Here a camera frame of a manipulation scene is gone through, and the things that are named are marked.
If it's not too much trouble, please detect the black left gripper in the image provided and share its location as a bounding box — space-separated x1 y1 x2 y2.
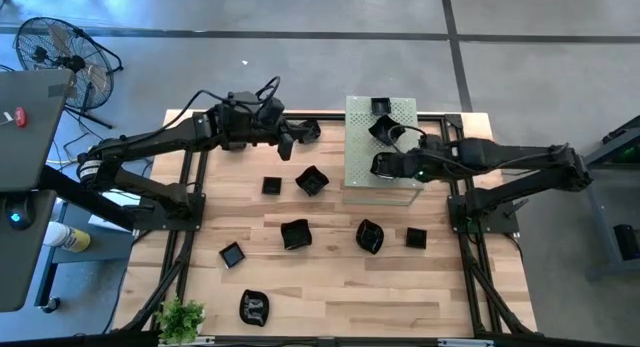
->
248 116 321 150

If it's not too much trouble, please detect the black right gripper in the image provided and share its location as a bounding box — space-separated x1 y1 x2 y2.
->
375 145 454 183

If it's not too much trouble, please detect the rounded black plate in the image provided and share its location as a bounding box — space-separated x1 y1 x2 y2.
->
370 151 401 180

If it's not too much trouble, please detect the wavy square black plate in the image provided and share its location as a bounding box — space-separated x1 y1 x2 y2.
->
368 114 407 147
294 165 330 197
298 118 323 145
280 218 313 251

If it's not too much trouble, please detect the black cup centre right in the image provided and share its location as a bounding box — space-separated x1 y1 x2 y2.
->
355 218 385 255

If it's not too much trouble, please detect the black cup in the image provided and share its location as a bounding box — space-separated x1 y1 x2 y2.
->
218 241 247 270
355 218 385 255
238 289 271 328

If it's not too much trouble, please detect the black cup lower left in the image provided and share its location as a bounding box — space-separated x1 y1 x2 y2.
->
218 241 247 270

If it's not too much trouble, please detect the black cup bottom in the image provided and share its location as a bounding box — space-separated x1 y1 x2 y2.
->
238 289 271 328

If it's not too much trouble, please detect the small green potted plant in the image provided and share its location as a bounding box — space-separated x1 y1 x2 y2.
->
153 295 207 346

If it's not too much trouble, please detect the grey cart with green light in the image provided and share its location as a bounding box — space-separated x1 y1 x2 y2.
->
583 114 640 283

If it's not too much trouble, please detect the black floor fan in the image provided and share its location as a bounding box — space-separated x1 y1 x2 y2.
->
13 15 124 131

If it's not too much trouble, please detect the white and yellow bottle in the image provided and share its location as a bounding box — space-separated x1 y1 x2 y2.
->
43 221 92 254

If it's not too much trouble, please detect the black device with blue light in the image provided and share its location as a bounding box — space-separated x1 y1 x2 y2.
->
4 196 37 232

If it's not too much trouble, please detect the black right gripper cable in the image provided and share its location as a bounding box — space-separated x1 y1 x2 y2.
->
388 123 429 154

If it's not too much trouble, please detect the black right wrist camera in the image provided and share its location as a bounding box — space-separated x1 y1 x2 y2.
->
421 133 452 152

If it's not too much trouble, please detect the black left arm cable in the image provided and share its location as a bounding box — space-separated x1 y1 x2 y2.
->
159 75 282 138

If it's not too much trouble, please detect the silver metal bracket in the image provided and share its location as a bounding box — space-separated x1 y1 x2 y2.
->
437 338 496 347

